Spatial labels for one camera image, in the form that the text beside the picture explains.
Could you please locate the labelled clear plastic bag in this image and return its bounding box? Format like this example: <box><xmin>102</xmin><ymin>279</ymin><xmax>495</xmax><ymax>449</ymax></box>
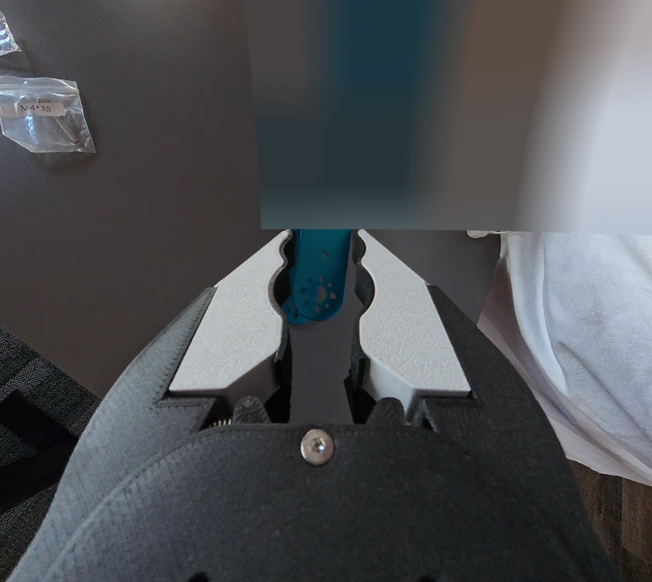
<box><xmin>0</xmin><ymin>75</ymin><xmax>96</xmax><ymax>155</ymax></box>

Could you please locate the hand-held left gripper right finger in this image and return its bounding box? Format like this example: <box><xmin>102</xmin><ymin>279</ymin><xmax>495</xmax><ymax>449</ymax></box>
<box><xmin>356</xmin><ymin>229</ymin><xmax>473</xmax><ymax>411</ymax></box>

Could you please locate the blue toy robot arm base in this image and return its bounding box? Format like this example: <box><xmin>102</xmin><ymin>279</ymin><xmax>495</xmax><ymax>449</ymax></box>
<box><xmin>279</xmin><ymin>230</ymin><xmax>353</xmax><ymax>325</ymax></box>

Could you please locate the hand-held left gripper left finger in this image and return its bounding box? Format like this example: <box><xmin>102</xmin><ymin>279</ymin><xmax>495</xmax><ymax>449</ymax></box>
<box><xmin>167</xmin><ymin>230</ymin><xmax>297</xmax><ymax>397</ymax></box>

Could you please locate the person in white shirt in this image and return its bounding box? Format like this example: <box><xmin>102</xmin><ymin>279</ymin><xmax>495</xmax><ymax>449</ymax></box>
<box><xmin>476</xmin><ymin>231</ymin><xmax>652</xmax><ymax>486</ymax></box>

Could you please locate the grey desk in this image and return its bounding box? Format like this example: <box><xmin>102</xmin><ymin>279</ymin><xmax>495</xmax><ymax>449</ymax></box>
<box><xmin>0</xmin><ymin>0</ymin><xmax>502</xmax><ymax>427</ymax></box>

